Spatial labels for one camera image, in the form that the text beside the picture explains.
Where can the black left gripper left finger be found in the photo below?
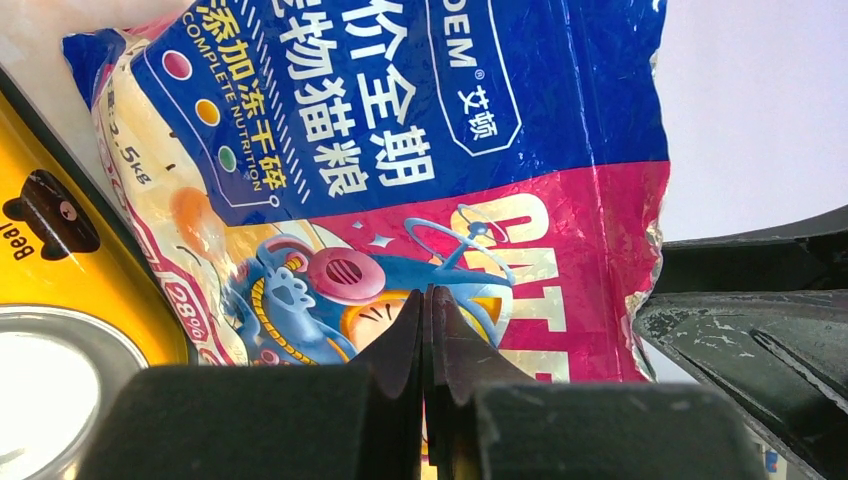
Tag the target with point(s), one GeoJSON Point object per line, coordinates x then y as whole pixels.
{"type": "Point", "coordinates": [359, 420]}

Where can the yellow double pet bowl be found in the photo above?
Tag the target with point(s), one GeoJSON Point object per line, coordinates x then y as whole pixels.
{"type": "Point", "coordinates": [80, 316]}

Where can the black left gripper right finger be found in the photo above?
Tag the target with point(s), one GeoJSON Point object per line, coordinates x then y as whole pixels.
{"type": "Point", "coordinates": [487, 419]}

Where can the pink blue pet food bag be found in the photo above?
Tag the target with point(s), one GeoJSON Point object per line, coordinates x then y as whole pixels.
{"type": "Point", "coordinates": [294, 170]}

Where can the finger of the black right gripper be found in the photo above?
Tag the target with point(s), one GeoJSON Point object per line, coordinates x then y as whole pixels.
{"type": "Point", "coordinates": [809, 254]}
{"type": "Point", "coordinates": [780, 357]}

